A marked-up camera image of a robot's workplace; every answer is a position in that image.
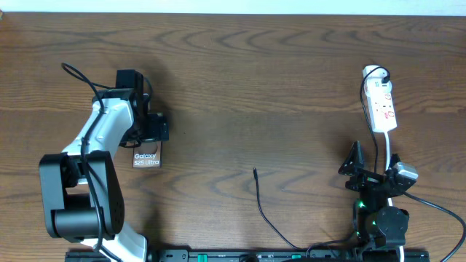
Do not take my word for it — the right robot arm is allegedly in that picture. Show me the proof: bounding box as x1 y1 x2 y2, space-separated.
339 141 414 260

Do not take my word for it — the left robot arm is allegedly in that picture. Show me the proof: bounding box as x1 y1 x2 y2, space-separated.
39 88 159 261

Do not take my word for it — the white power strip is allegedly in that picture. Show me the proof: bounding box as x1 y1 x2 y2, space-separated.
363 65 397 133

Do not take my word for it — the black right camera cable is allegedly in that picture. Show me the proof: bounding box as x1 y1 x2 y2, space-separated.
403 191 466 262

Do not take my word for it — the black camera cable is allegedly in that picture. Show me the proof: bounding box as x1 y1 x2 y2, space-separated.
403 191 466 262
60 62 125 262

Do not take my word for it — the white power strip cord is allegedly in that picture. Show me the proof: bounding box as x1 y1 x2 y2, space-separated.
384 131 406 262

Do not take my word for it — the black charger cable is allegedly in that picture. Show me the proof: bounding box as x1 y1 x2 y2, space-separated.
253 65 392 252

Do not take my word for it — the black left camera cable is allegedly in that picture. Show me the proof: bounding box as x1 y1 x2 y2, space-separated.
60 62 125 262

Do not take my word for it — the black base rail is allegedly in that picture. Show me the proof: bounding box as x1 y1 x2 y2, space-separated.
64 249 430 262

